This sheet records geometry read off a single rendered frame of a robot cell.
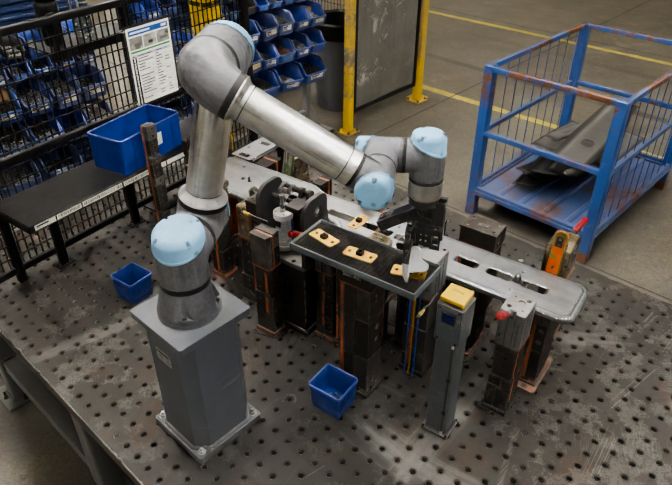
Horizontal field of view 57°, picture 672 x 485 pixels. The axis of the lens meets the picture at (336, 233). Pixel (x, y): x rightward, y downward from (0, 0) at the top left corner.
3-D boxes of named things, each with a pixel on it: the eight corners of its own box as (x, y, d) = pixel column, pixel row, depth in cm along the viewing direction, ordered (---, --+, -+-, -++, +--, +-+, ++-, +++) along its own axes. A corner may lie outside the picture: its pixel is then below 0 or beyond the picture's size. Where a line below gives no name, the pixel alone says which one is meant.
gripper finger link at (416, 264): (423, 289, 143) (430, 250, 141) (398, 283, 144) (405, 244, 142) (426, 286, 145) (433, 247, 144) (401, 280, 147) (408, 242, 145)
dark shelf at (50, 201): (230, 134, 255) (229, 127, 253) (30, 235, 193) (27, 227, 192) (192, 121, 265) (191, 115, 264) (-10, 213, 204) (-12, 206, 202)
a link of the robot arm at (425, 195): (404, 184, 134) (414, 167, 141) (403, 202, 137) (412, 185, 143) (439, 190, 132) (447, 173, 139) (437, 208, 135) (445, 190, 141)
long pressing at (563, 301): (594, 285, 175) (595, 280, 174) (568, 330, 160) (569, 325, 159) (230, 156, 241) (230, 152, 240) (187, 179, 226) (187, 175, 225)
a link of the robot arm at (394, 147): (351, 150, 127) (405, 154, 126) (357, 127, 136) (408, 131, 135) (350, 184, 131) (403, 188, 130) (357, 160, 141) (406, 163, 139)
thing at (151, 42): (181, 91, 255) (170, 13, 237) (137, 109, 239) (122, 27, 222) (177, 90, 256) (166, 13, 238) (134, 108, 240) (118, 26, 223)
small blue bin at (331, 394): (359, 400, 178) (359, 378, 173) (339, 423, 171) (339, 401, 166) (327, 383, 183) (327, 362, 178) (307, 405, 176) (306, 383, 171)
